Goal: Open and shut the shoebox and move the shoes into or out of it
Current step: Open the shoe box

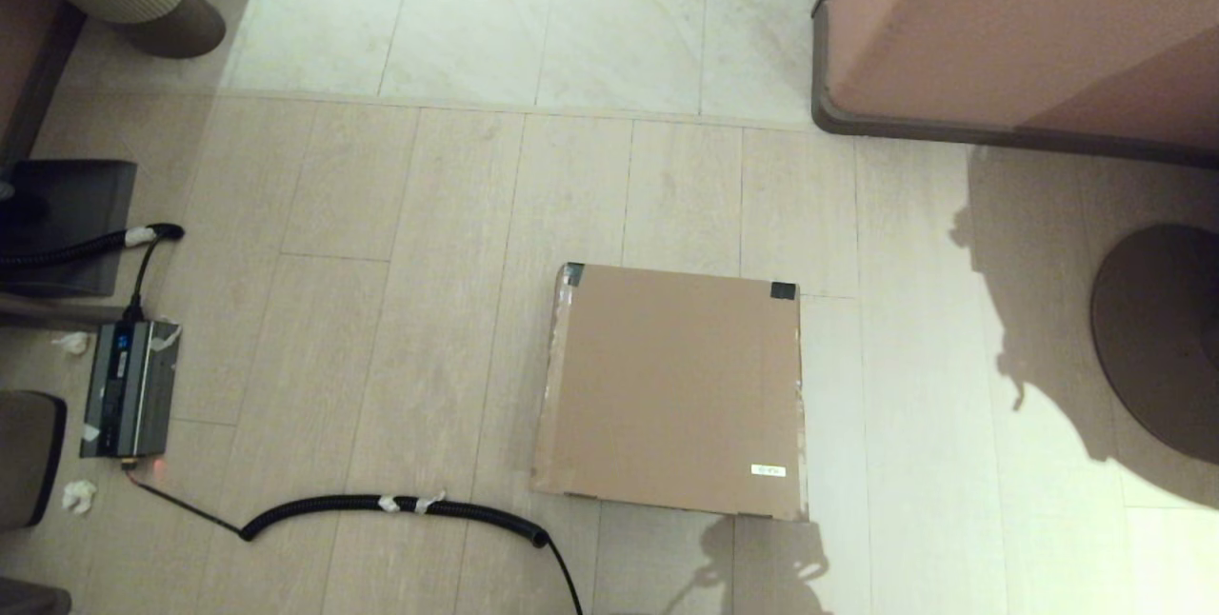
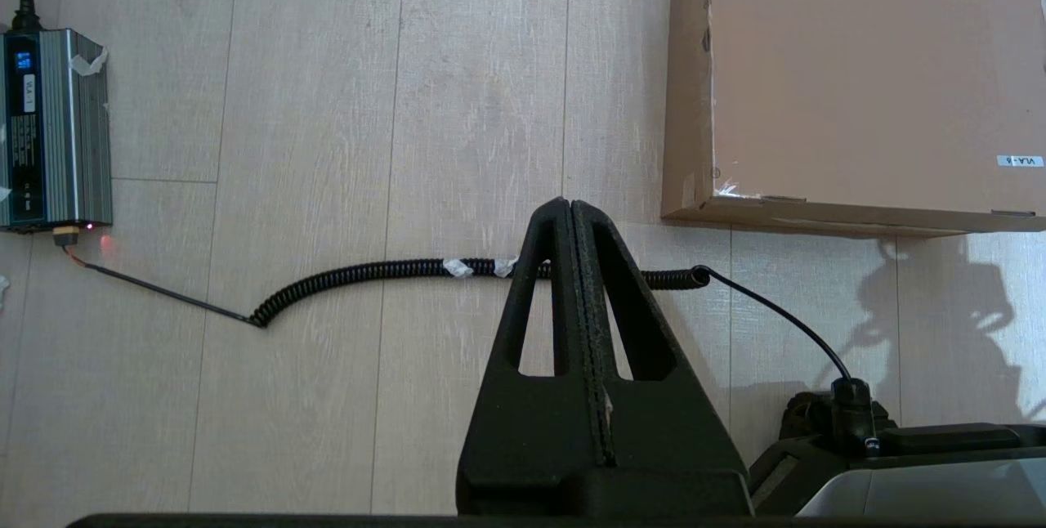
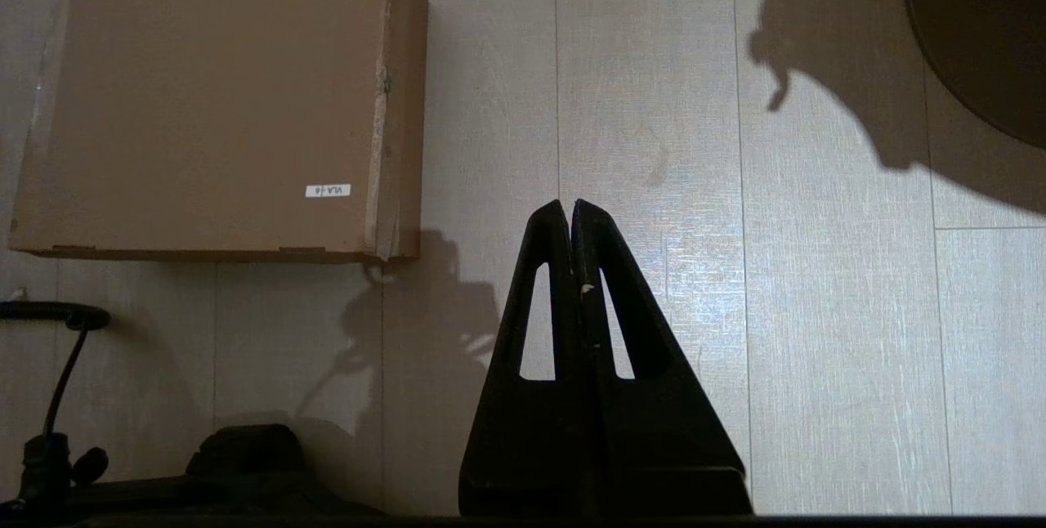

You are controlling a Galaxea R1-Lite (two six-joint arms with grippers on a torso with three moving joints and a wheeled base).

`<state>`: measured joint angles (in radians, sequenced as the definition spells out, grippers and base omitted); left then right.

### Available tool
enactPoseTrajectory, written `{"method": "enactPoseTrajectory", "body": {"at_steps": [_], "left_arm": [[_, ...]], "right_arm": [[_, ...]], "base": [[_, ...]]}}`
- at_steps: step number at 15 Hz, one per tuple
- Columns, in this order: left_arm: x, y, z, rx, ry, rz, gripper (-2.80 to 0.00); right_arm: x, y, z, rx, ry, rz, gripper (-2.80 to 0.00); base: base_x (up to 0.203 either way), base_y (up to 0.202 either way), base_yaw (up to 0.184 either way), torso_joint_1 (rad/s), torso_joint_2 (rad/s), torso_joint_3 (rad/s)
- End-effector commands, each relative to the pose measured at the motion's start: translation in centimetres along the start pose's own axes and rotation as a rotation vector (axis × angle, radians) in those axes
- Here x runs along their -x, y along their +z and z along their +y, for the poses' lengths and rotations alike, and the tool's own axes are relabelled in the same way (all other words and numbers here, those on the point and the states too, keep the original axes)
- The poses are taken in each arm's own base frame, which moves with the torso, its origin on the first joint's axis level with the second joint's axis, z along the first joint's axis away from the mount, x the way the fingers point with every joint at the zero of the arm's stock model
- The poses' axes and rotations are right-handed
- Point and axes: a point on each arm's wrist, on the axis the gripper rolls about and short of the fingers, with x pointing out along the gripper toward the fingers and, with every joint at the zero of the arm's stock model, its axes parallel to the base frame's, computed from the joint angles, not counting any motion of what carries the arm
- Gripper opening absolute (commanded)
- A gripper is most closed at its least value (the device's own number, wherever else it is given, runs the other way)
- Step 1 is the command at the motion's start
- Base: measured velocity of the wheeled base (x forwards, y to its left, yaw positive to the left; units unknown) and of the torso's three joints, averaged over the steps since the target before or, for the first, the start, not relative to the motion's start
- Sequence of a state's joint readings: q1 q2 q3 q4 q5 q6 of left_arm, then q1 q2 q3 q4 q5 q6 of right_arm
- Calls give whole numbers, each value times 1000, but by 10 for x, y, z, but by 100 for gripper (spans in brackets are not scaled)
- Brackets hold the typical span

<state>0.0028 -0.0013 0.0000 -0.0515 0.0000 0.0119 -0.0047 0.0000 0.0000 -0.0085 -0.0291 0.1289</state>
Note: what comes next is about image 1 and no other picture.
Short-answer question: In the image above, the black corrugated cable double taped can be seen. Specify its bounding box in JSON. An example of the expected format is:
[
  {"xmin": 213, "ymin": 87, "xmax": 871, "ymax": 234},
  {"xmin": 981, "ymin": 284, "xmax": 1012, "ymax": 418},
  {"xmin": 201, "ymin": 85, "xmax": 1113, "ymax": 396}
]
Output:
[{"xmin": 124, "ymin": 467, "xmax": 584, "ymax": 615}]

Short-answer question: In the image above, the brown cardboard shoe box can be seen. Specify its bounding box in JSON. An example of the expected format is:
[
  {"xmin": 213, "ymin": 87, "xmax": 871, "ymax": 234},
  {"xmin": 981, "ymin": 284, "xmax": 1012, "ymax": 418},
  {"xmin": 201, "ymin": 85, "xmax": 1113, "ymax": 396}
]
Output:
[{"xmin": 530, "ymin": 262, "xmax": 810, "ymax": 523}]

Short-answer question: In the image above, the black corrugated cable white-taped end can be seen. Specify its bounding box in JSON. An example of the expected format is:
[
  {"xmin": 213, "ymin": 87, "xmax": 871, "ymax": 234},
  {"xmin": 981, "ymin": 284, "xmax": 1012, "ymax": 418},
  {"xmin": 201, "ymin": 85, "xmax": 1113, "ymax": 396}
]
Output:
[{"xmin": 0, "ymin": 223, "xmax": 185, "ymax": 323}]

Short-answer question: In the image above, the brown round pedestal base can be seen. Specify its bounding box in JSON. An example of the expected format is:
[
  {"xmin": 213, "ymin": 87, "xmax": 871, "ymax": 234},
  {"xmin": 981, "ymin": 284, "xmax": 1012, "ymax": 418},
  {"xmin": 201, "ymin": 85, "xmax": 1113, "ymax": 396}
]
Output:
[{"xmin": 1090, "ymin": 223, "xmax": 1219, "ymax": 464}]

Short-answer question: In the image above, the brown round bin base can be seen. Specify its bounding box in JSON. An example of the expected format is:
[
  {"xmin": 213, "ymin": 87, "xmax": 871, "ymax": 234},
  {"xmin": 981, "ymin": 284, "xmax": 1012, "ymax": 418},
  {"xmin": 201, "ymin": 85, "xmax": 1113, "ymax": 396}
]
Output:
[{"xmin": 114, "ymin": 0, "xmax": 228, "ymax": 60}]

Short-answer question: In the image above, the dark rounded furniture foot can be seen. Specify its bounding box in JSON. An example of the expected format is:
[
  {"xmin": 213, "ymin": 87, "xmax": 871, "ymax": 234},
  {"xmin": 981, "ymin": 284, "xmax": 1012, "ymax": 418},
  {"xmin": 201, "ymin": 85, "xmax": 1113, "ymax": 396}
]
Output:
[{"xmin": 0, "ymin": 577, "xmax": 72, "ymax": 615}]

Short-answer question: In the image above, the silver black power supply box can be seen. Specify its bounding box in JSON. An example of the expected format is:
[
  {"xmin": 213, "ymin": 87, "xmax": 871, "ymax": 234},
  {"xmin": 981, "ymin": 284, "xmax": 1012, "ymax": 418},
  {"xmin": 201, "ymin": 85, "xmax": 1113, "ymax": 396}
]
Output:
[{"xmin": 79, "ymin": 318, "xmax": 182, "ymax": 460}]

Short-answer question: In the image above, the dark rounded stool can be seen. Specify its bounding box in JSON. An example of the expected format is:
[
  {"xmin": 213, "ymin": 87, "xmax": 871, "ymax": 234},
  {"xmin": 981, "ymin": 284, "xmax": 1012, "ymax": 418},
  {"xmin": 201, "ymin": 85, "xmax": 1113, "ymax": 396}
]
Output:
[{"xmin": 0, "ymin": 391, "xmax": 68, "ymax": 530}]

